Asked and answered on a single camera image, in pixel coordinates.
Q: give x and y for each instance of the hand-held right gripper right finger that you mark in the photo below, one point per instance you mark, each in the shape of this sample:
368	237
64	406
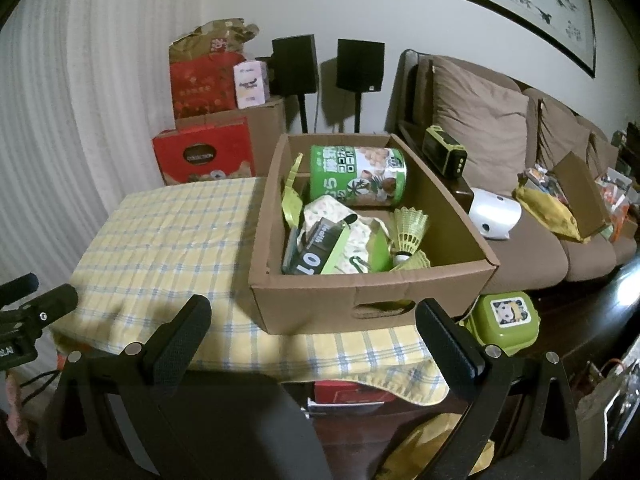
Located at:
447	345

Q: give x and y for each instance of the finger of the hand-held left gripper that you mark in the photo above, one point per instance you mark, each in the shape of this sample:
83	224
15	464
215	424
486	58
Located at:
52	305
17	287

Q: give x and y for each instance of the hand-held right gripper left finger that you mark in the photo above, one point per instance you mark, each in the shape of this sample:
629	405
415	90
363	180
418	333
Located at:
182	340

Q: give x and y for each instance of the cardboard box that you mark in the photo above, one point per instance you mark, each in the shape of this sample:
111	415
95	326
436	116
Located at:
310	310

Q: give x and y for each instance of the green box with black label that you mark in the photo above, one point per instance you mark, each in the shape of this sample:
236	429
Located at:
310	255

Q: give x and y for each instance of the green plastic strip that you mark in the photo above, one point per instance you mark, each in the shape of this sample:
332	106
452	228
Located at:
295	205

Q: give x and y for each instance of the floral cloth pouch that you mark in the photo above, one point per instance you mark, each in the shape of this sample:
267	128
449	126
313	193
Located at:
325	210

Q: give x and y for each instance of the green snack can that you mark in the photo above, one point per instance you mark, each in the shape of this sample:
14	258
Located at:
350	175

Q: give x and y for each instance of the person's left hand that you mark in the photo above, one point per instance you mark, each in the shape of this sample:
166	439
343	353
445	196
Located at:
17	405

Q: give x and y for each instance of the green lunch box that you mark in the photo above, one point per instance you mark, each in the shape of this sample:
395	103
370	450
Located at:
505	330

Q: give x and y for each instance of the yellow checked tablecloth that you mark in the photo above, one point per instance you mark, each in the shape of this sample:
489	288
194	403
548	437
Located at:
175	240

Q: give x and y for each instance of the yellow plastic bag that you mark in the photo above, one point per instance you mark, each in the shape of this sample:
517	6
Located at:
425	450

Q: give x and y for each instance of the red box under table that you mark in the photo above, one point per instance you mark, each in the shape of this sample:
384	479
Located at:
340	392

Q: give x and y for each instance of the brown sofa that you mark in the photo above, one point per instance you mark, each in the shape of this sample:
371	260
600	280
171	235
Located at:
540	260

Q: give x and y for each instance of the white rounded device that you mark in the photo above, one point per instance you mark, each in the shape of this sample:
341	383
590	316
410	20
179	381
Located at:
495	210

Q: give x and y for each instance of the dark wooden coffee table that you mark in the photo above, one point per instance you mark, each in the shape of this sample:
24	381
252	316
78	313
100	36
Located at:
590	310

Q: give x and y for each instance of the brown paper shopping bag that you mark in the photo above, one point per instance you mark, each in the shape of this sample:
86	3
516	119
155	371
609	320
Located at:
595	400

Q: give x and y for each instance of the yellow cloth bag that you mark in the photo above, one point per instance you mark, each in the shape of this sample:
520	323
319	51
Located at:
550	215

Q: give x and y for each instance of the white curtain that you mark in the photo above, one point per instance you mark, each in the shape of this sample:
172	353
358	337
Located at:
75	110

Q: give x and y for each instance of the colourful snack packets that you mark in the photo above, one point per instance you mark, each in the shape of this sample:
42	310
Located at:
540	177

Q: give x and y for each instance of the green and black radio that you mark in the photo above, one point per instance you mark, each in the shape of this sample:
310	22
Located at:
442	152

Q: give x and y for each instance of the flat cardboard piece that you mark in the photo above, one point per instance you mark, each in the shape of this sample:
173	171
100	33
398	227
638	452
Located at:
582	190

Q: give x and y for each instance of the red gift box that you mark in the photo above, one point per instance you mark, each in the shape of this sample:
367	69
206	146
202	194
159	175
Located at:
200	135

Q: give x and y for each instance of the pile of colourful packets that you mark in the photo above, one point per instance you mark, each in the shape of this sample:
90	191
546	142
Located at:
620	200

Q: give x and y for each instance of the large beige cushion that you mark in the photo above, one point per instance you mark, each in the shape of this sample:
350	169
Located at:
475	120

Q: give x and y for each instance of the large brown carton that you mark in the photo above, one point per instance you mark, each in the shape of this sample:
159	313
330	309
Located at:
267	125

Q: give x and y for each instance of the medium beige cushion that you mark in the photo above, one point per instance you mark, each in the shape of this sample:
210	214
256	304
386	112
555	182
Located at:
560	135

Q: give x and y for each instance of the small beige cushion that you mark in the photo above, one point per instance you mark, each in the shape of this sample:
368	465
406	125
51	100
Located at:
602	155

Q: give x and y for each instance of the black speaker stand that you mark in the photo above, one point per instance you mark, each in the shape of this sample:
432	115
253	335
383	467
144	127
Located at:
303	115
357	112

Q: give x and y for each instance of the red gift bag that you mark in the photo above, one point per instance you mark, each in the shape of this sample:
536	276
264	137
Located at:
200	85

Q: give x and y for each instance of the white tissue box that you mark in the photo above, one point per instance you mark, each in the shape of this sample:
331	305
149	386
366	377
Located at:
251	85

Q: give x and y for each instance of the black speaker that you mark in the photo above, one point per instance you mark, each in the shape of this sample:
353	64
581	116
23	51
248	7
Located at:
360	65
295	65

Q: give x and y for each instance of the crumpled brown paper bag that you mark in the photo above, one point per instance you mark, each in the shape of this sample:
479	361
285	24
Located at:
210	35

